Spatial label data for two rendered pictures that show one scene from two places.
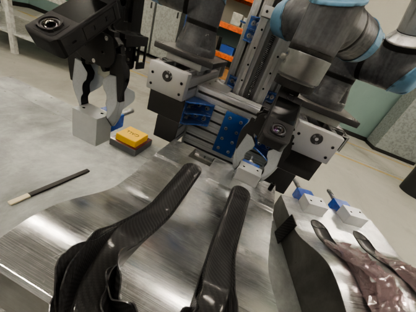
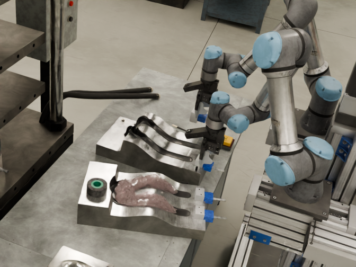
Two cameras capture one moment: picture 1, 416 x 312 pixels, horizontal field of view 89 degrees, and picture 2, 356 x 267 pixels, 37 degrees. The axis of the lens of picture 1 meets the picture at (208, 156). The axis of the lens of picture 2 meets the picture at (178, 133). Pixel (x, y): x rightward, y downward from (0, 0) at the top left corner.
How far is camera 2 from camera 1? 2.32 m
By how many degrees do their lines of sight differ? 77
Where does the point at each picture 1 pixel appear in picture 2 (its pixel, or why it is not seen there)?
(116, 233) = (154, 125)
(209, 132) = not seen: hidden behind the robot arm
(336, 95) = not seen: hidden behind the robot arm
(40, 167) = (190, 125)
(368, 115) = not seen: outside the picture
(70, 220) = (154, 117)
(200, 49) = (302, 122)
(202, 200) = (178, 148)
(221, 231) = (167, 152)
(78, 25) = (189, 86)
